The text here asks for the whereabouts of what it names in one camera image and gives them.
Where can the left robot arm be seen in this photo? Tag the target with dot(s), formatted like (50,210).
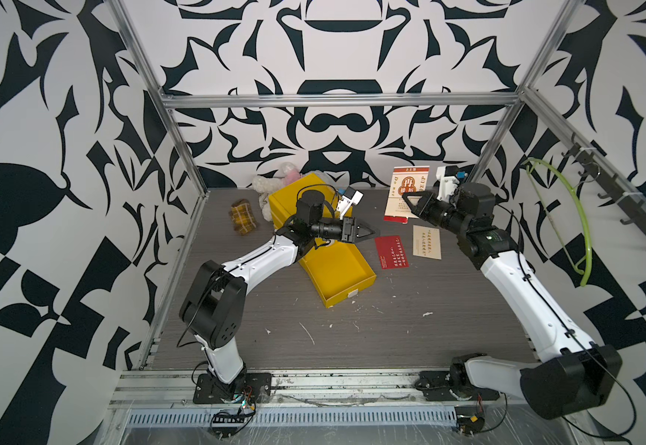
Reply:
(213,308)

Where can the brown plaid cloth item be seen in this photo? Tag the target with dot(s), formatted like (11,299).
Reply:
(242,217)

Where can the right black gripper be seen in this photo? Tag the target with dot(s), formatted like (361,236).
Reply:
(426,207)

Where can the black wall hook rack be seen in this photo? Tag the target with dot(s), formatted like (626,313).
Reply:
(616,188)

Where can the yellow plastic drawer cabinet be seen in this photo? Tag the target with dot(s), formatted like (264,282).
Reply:
(283,203)

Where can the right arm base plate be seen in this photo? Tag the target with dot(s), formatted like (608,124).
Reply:
(444,386)

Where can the yellow bottom drawer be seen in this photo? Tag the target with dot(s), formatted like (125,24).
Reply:
(338,272)

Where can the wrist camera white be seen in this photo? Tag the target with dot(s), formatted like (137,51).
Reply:
(447,177)
(348,199)

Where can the beige postcard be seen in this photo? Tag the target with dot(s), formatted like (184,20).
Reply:
(427,242)

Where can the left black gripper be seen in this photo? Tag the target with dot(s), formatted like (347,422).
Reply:
(347,230)

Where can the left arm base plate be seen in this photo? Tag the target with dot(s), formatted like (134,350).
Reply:
(246,386)

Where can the cream postcard red emblem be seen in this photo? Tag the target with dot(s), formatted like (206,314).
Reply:
(404,180)

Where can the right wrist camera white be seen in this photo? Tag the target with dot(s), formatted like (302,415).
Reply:
(447,177)

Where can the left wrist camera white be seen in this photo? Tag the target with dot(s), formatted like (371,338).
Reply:
(348,199)

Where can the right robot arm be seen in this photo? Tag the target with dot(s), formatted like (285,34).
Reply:
(573,373)

